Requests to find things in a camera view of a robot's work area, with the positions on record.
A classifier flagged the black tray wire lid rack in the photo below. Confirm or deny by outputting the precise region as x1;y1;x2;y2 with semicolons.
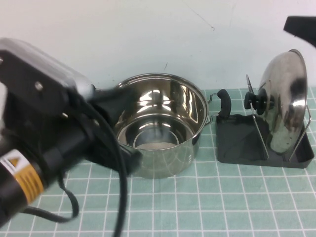
215;74;316;170

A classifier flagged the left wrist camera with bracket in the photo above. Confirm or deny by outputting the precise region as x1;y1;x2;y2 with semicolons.
0;37;96;139

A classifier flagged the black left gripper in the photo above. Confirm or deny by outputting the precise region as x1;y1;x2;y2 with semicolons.
43;86;144;177

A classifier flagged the green tiled tablecloth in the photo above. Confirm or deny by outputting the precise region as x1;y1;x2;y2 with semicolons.
0;87;316;237

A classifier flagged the black camera cable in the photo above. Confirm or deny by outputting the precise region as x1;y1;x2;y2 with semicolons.
79;97;134;237

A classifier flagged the stainless steel pot lid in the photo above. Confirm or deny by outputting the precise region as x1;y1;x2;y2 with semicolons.
243;48;308;158

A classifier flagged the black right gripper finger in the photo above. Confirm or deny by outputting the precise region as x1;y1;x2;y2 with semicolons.
283;15;316;48

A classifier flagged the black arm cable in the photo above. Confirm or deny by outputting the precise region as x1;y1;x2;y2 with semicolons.
23;172;80;223

